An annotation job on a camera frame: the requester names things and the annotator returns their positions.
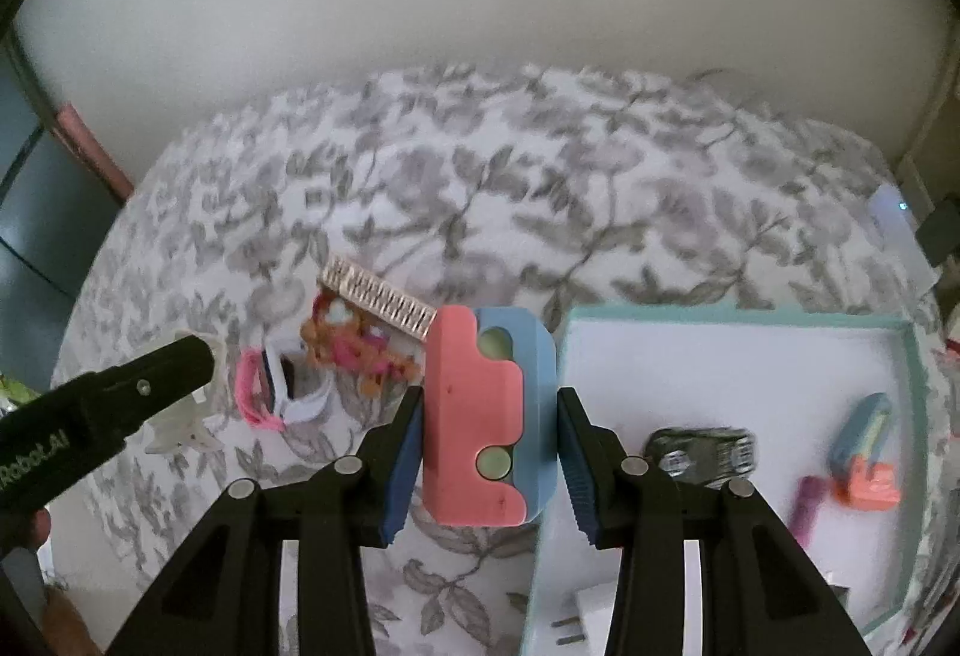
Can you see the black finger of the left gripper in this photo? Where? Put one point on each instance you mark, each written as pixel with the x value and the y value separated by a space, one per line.
pixel 64 435

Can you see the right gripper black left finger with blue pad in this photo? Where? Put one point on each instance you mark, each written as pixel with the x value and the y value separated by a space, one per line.
pixel 219 593

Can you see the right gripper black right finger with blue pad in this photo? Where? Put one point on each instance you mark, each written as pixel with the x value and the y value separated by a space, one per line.
pixel 760 593

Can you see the pink lighter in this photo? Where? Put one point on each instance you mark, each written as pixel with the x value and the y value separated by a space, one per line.
pixel 810 496

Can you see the black toy car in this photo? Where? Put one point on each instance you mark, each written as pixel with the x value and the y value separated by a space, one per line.
pixel 703 457

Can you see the blue orange toy knife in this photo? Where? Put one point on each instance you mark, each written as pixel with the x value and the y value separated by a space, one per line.
pixel 862 480

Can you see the white smart band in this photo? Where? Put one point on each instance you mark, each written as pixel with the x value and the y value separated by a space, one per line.
pixel 299 392

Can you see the pink smart band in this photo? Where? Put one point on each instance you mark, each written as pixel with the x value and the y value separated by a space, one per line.
pixel 253 397

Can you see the orange pink toy figure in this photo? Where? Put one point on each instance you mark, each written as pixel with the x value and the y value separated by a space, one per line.
pixel 337 335

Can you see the blue pink toy block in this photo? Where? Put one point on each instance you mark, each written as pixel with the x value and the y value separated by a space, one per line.
pixel 489 442

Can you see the white plug adapter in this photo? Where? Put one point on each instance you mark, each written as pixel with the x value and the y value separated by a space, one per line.
pixel 182 426

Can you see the person's hand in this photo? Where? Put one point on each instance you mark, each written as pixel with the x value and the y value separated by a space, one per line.
pixel 47 606

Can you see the teal shallow box tray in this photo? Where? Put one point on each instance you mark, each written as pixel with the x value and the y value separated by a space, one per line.
pixel 790 378

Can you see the white power strip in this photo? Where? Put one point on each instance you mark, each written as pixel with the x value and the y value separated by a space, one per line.
pixel 895 223

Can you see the floral grey white blanket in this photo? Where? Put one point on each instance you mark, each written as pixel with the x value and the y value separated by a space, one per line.
pixel 542 188

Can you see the black wall charger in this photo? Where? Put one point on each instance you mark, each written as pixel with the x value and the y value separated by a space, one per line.
pixel 939 234

